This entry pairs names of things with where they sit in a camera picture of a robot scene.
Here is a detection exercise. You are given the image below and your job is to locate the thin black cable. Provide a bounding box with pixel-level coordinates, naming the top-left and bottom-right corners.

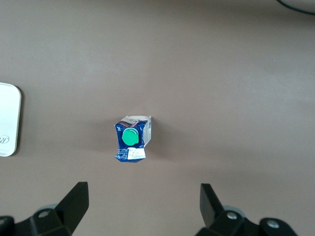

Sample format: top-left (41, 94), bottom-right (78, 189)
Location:
top-left (275, 0), bottom-right (315, 15)

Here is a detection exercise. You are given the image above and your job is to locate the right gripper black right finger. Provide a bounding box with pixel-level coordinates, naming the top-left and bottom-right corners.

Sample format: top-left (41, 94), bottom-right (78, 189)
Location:
top-left (198, 183), bottom-right (298, 236)

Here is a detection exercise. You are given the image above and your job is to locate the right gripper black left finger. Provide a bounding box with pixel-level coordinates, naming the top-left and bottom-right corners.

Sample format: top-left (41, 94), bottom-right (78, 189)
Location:
top-left (0, 181), bottom-right (89, 236)

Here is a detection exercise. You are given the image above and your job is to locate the white tray with bear print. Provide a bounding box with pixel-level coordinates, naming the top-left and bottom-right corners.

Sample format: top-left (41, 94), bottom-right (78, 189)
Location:
top-left (0, 82), bottom-right (22, 157)

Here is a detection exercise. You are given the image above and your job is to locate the blue white milk carton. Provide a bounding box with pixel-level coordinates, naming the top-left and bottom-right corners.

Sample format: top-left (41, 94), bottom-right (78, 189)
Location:
top-left (114, 115), bottom-right (153, 164)

